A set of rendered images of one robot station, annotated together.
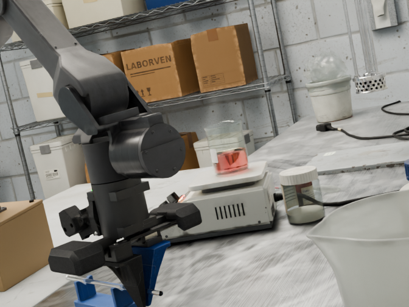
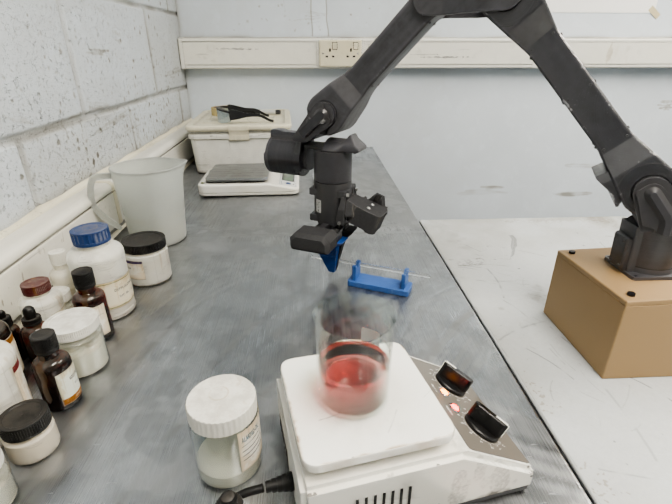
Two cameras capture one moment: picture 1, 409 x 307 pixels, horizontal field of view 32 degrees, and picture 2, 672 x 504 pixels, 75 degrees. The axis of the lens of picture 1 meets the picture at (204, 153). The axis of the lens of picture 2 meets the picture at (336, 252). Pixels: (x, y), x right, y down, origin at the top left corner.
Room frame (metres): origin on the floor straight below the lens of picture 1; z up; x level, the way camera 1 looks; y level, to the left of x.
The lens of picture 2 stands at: (1.37, -0.17, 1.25)
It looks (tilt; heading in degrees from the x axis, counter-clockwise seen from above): 25 degrees down; 154
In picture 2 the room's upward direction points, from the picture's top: straight up
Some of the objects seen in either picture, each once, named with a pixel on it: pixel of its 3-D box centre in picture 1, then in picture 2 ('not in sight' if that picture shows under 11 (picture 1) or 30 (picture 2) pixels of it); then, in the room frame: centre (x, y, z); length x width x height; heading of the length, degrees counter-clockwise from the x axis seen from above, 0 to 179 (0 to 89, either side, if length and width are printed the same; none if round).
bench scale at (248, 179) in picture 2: not in sight; (251, 178); (0.22, 0.14, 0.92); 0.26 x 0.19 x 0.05; 68
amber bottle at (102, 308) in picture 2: not in sight; (90, 303); (0.80, -0.25, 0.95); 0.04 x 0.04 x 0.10
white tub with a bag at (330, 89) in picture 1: (328, 84); not in sight; (2.17, -0.42, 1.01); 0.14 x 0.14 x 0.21
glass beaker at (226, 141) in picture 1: (227, 148); (354, 359); (1.13, -0.04, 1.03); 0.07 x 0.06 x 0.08; 165
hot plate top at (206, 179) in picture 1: (229, 175); (359, 396); (1.13, -0.03, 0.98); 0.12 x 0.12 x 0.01; 79
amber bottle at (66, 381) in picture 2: not in sight; (53, 368); (0.92, -0.28, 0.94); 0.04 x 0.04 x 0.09
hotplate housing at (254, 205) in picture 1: (218, 203); (386, 428); (1.14, -0.01, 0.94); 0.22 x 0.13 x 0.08; 79
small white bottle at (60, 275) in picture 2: not in sight; (64, 278); (0.69, -0.28, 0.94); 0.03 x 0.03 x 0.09
